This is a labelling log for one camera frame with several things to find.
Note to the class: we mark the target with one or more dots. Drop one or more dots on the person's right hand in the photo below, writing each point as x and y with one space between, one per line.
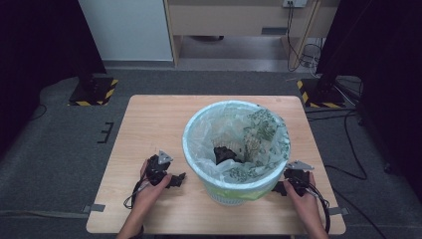
303 202

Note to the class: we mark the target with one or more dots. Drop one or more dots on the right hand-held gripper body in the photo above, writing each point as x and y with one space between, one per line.
298 181

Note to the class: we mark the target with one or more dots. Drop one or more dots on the black stand base striped edge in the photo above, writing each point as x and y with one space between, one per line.
94 93
320 96

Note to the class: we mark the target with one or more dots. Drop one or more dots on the translucent patterned trash bag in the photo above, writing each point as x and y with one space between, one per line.
212 132

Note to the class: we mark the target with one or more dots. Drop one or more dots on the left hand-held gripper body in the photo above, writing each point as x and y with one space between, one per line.
155 170

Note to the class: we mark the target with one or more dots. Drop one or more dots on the light wooden desk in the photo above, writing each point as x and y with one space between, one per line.
232 18

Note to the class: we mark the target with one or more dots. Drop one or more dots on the grey power strip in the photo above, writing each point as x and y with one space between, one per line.
294 2

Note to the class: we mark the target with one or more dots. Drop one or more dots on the dark curtain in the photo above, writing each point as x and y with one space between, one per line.
36 49
381 66

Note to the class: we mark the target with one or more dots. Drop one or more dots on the white plastic trash bin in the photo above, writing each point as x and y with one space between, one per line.
232 194

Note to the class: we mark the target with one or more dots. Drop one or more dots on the dark crumpled lump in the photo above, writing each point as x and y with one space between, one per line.
224 155

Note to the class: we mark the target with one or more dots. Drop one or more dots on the person's left hand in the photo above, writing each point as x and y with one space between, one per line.
146 195

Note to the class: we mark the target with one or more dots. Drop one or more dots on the grey tape piece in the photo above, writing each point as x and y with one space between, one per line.
94 208
338 211

